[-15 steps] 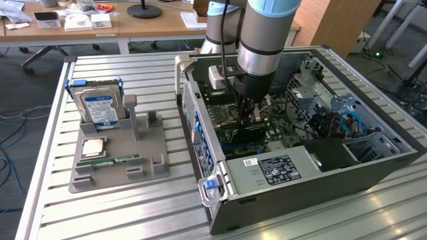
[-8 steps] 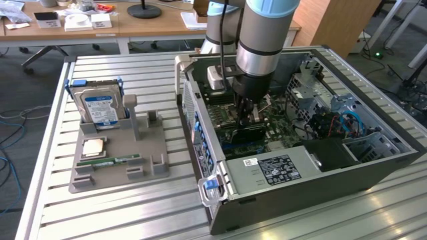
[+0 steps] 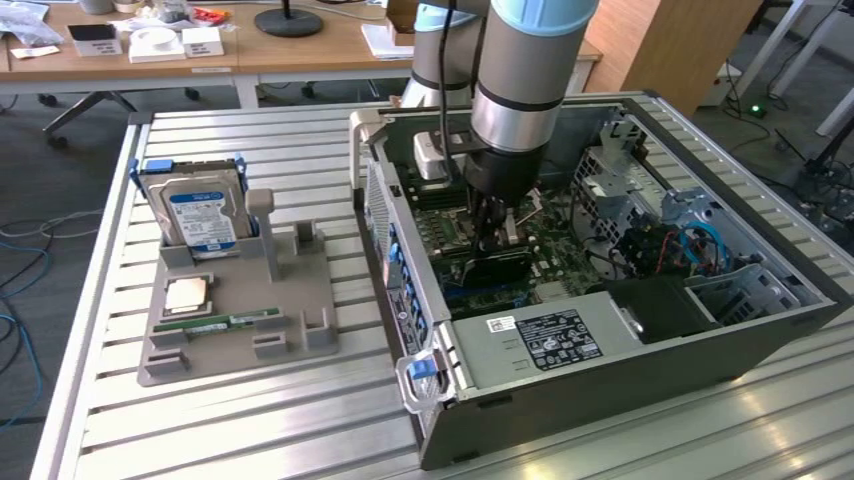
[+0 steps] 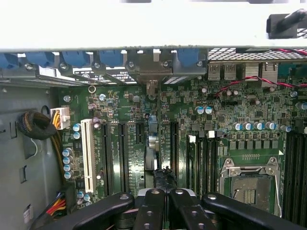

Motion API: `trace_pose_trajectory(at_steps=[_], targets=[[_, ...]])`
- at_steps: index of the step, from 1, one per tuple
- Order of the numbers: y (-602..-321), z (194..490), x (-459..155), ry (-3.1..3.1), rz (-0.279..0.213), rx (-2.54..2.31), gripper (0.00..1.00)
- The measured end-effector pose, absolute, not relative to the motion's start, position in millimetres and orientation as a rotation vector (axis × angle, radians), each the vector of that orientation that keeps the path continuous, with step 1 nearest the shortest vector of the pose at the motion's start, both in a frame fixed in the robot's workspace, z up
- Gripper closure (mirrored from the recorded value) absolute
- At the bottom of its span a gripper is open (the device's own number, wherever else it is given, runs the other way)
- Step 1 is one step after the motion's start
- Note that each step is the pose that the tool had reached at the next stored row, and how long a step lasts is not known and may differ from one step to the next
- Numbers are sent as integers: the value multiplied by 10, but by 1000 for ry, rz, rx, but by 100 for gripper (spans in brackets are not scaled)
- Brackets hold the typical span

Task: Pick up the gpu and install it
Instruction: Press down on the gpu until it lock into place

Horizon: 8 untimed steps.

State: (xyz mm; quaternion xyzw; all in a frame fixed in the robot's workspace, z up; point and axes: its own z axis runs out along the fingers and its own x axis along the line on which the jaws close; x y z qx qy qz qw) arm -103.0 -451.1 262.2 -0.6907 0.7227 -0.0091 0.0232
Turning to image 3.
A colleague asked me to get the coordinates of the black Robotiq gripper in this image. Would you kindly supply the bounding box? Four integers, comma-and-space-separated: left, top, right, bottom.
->
463, 147, 544, 206

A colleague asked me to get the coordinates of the black Nvidia graphics card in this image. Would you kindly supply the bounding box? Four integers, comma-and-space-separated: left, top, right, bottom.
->
456, 248, 536, 290

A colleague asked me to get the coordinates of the CPU socket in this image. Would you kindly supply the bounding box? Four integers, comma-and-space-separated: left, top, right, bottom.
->
446, 204, 479, 246

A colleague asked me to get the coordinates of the green motherboard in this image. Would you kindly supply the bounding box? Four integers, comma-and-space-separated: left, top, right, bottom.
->
398, 167, 606, 321

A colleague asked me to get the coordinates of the silver chipset heatsink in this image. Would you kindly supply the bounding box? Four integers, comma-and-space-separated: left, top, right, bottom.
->
535, 281, 576, 302

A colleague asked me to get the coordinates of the white paper stack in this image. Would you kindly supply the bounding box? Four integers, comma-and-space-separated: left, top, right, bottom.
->
359, 22, 419, 61

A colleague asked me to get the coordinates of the wooden cabinet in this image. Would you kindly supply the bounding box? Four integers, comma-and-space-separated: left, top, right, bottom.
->
579, 0, 766, 117

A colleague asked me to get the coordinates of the grey power supply unit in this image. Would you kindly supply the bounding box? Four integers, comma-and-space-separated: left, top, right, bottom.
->
451, 292, 647, 392

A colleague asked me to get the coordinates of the wooden desk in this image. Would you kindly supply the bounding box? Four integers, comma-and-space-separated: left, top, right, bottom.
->
236, 0, 606, 109
0, 0, 245, 149

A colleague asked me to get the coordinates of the brown cardboard box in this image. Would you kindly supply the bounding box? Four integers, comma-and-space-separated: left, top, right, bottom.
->
386, 0, 419, 35

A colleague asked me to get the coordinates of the white floor unit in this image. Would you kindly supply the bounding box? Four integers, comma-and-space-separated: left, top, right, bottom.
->
696, 59, 746, 110

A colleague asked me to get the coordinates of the small silver disk bay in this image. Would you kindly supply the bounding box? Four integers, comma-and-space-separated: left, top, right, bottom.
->
684, 263, 802, 325

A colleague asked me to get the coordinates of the black round lamp base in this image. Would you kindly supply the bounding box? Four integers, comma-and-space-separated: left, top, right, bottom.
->
252, 0, 325, 39

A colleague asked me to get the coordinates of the grey plastic parts rack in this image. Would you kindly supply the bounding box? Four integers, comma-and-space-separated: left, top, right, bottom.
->
136, 187, 343, 389

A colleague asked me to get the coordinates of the silver hard disk blue caddy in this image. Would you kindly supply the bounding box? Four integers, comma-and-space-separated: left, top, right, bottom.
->
125, 155, 252, 262

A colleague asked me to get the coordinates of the dark grey open PC case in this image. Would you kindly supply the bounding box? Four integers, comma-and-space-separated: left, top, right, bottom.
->
348, 96, 854, 472

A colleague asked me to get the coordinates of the small white box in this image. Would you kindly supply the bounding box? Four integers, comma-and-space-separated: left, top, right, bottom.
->
180, 27, 225, 59

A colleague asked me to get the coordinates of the green RAM stick white label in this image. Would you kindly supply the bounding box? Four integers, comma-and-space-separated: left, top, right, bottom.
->
151, 308, 283, 335

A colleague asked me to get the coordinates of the silver CPU chip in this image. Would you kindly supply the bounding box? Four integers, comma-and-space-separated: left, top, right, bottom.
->
161, 276, 209, 317

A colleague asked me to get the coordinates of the white box with tape roll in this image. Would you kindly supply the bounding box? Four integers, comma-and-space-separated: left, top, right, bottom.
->
127, 27, 188, 64

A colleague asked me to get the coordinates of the dark packet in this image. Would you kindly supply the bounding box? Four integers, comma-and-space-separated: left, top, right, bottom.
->
143, 0, 193, 26

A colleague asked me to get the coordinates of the white box black top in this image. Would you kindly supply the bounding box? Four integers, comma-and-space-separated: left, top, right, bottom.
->
65, 23, 123, 57

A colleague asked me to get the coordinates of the clear plastic bag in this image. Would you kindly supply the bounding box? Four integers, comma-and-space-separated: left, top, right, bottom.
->
0, 0, 67, 47

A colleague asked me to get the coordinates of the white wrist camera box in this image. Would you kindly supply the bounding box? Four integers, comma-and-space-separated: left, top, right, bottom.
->
411, 130, 463, 180

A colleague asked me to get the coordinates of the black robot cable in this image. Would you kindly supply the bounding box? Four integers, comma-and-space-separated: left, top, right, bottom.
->
435, 0, 463, 187

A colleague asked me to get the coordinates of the red wire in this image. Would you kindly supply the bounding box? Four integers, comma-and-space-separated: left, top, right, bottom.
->
652, 229, 675, 274

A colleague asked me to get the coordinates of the blue wire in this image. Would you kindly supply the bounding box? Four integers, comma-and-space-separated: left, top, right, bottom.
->
679, 219, 735, 274

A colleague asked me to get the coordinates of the white desk frame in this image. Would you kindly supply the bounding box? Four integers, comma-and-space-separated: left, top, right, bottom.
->
726, 0, 854, 137

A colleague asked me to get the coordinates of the white floor cable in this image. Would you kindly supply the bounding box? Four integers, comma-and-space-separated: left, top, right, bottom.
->
0, 207, 107, 241

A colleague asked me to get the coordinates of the blue floor cable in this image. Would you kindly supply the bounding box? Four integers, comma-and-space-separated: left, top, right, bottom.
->
0, 244, 52, 432

